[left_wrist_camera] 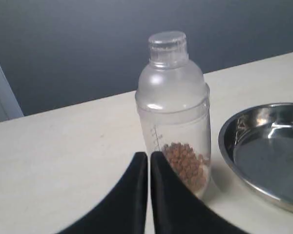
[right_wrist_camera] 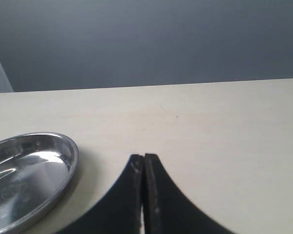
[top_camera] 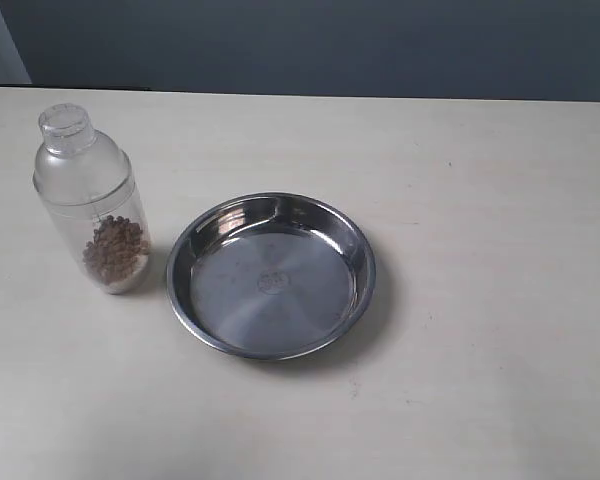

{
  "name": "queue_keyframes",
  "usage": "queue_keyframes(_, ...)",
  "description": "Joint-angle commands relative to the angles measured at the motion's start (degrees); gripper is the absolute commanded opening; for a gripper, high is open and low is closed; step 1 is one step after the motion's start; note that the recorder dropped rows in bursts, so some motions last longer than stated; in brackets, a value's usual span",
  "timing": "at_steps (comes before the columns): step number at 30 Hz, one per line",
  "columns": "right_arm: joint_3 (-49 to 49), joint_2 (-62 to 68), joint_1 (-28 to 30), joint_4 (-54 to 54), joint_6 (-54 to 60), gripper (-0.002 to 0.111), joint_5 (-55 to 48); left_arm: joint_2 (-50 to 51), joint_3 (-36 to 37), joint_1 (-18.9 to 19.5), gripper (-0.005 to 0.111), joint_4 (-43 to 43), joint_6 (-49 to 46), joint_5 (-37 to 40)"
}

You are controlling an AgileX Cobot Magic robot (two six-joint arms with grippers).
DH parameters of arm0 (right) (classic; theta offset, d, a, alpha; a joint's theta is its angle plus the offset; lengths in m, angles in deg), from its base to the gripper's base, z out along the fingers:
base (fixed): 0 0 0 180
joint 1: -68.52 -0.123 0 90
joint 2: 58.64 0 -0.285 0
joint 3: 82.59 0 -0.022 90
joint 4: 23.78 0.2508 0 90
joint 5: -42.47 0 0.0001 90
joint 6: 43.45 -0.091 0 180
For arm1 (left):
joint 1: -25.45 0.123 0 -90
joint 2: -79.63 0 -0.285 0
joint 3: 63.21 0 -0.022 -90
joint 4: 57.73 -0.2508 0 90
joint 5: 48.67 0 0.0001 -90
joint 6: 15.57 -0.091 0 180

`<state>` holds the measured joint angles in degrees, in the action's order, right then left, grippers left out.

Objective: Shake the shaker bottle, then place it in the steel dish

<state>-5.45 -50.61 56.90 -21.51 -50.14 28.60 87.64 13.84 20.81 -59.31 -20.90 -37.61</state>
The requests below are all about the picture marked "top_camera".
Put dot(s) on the clear plastic shaker bottle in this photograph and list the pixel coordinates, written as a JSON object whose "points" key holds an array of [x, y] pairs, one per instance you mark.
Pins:
{"points": [[86, 183]]}

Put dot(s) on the round stainless steel plate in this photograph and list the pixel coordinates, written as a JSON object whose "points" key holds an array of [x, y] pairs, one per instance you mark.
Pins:
{"points": [[270, 276]]}

